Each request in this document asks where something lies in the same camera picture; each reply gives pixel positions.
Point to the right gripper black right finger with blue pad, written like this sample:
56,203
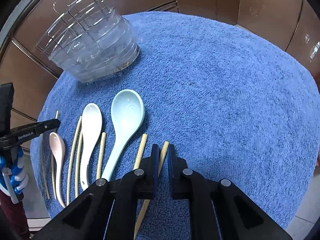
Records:
218,209

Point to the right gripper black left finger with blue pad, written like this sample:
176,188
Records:
106,209

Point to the pink ceramic spoon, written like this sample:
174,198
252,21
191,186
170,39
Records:
57,147

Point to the light blue ceramic spoon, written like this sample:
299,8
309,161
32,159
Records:
127,114

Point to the bamboo chopstick long curved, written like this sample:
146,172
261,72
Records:
71,157

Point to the blue white gloved hand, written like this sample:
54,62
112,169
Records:
14,179

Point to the white ceramic spoon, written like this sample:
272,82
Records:
91,129

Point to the blue terry towel mat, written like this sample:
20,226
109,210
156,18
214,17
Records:
234,106

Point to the clear wire utensil holder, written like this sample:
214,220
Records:
90,41

